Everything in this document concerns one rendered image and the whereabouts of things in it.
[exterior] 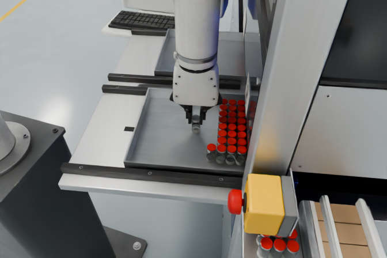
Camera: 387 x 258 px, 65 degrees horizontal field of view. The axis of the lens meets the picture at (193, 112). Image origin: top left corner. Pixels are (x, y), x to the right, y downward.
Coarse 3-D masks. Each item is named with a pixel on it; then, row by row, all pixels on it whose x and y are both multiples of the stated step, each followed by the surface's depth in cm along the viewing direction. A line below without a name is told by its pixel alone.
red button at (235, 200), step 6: (234, 192) 50; (240, 192) 50; (228, 198) 50; (234, 198) 49; (240, 198) 49; (228, 204) 50; (234, 204) 49; (240, 204) 48; (234, 210) 49; (240, 210) 49
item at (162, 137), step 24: (168, 96) 86; (240, 96) 84; (144, 120) 80; (168, 120) 80; (216, 120) 80; (144, 144) 74; (168, 144) 74; (192, 144) 74; (216, 144) 74; (144, 168) 67; (168, 168) 66; (192, 168) 66; (216, 168) 65; (240, 168) 69
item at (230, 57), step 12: (168, 36) 109; (228, 36) 109; (240, 36) 109; (168, 48) 106; (228, 48) 106; (240, 48) 106; (168, 60) 101; (228, 60) 101; (240, 60) 101; (156, 72) 91; (168, 72) 91; (228, 72) 96; (240, 72) 96
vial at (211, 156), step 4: (208, 144) 68; (212, 144) 68; (208, 148) 68; (212, 148) 68; (208, 152) 68; (212, 152) 68; (208, 156) 69; (212, 156) 68; (208, 160) 70; (212, 160) 69
